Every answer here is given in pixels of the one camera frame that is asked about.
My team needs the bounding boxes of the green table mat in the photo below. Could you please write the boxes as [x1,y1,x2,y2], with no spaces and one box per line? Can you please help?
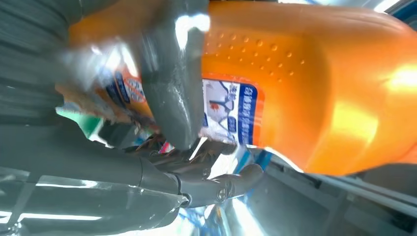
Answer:
[57,107,102,138]

